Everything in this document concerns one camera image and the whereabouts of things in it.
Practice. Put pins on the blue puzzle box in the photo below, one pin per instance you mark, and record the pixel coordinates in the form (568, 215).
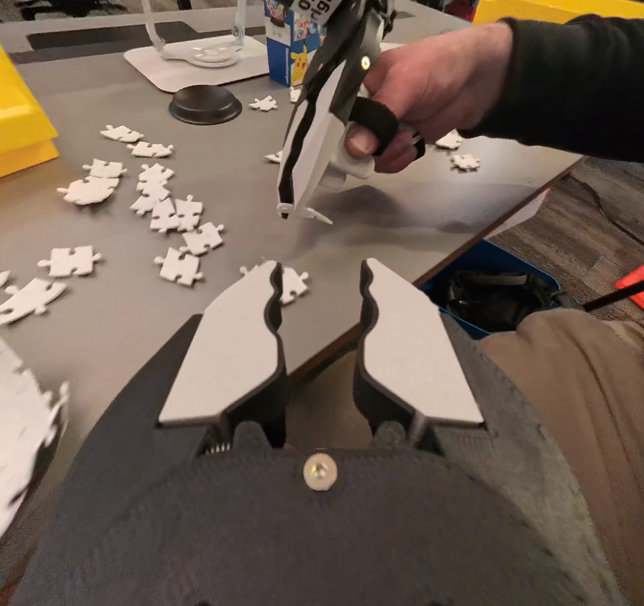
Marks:
(281, 58)

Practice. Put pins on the person's right forearm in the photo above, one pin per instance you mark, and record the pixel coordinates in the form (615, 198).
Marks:
(578, 88)

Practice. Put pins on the black round ball stand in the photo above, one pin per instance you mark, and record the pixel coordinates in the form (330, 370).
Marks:
(204, 106)

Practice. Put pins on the person's right hand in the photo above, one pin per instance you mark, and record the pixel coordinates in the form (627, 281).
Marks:
(442, 83)

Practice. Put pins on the red plastic object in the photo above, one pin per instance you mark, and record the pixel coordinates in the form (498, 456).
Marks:
(634, 284)

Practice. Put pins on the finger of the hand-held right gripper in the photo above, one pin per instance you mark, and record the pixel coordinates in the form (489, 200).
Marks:
(285, 173)
(317, 138)

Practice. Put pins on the puzzle pieces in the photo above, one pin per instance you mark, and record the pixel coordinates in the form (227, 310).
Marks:
(178, 266)

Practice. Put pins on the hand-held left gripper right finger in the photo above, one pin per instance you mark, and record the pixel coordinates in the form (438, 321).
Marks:
(417, 359)

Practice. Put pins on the single white puzzle piece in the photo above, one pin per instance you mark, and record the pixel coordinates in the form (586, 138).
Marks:
(314, 214)

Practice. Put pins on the person's beige trousers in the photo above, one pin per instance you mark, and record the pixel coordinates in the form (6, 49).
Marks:
(578, 415)

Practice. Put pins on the partly built puzzle ball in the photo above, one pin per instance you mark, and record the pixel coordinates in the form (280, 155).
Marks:
(20, 440)

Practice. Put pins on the blue storage bin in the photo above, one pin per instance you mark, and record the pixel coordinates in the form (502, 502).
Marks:
(478, 259)

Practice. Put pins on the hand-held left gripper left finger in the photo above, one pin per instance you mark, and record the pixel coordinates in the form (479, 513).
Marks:
(231, 354)

